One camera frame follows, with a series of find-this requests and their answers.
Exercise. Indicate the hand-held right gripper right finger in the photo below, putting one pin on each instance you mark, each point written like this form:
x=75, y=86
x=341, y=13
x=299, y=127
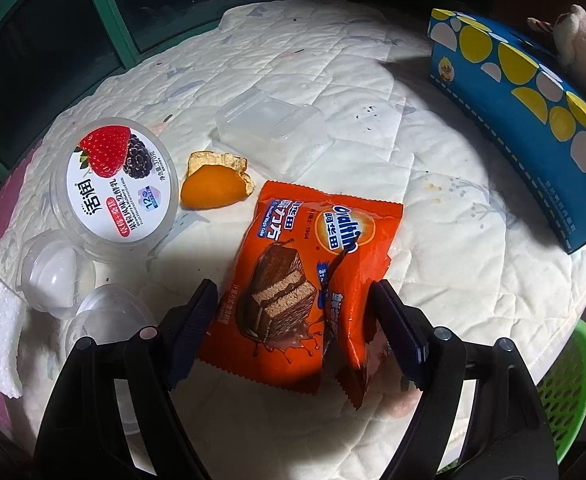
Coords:
x=398, y=332

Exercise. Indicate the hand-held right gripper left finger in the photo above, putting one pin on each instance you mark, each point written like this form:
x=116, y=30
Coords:
x=193, y=332

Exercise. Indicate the orange snack wrapper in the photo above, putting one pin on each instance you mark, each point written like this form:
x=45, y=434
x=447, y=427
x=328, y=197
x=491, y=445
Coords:
x=293, y=240

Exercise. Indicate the clear plastic cup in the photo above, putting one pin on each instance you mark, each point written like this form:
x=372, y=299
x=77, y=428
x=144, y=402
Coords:
x=53, y=275

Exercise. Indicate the green plastic basket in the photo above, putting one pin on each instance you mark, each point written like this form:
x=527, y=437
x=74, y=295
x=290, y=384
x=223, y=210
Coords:
x=568, y=390

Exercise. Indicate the white quilted blanket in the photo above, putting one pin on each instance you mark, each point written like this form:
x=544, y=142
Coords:
x=448, y=220

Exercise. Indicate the orange peel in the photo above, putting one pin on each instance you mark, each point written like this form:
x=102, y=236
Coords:
x=208, y=187

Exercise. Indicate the yogurt cup with fruit lid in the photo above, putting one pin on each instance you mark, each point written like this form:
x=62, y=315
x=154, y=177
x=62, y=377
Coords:
x=113, y=185

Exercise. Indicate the pink foam mat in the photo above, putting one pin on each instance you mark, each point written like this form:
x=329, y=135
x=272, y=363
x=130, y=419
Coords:
x=3, y=410

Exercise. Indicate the clear plastic tray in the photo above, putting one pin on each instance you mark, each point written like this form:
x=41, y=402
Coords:
x=273, y=130

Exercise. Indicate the blue box with yellow dots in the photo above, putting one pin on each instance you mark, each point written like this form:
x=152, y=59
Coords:
x=523, y=110

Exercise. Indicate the plush toy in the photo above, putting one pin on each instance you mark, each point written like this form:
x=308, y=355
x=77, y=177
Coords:
x=583, y=40

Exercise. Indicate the green window frame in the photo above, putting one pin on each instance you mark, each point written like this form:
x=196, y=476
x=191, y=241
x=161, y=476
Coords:
x=105, y=10

